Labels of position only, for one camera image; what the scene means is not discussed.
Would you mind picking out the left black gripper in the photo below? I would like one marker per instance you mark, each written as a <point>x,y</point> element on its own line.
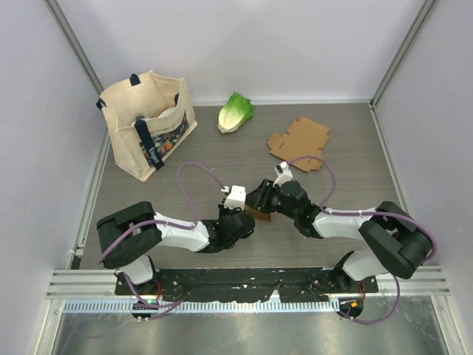
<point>222,210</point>

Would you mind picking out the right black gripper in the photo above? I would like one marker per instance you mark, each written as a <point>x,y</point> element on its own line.
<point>259,199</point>

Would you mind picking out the brown cardboard box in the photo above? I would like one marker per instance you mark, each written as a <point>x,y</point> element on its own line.
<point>258,215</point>

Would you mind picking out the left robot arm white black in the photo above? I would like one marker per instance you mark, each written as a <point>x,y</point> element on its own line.
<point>126,238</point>

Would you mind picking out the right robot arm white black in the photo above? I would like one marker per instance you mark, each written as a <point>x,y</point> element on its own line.
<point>395,243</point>

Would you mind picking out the green lettuce head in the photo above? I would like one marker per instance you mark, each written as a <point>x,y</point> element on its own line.
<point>237,111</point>

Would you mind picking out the white item inside bag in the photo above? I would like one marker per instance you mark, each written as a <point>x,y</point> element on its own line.
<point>167,112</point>

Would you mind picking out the beige canvas tote bag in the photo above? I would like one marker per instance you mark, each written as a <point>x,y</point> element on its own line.
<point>141,141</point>

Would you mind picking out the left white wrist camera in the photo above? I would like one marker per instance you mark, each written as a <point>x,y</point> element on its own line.
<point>235,197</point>

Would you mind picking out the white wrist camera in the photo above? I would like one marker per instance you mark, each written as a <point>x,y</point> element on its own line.
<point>235,197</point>
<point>283,174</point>

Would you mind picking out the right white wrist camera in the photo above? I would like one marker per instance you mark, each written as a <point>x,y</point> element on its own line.
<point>283,174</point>

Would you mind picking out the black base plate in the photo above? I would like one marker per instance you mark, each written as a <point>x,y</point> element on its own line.
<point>250,285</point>

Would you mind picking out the white slotted cable duct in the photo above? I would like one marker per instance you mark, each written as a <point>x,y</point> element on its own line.
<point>271,306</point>

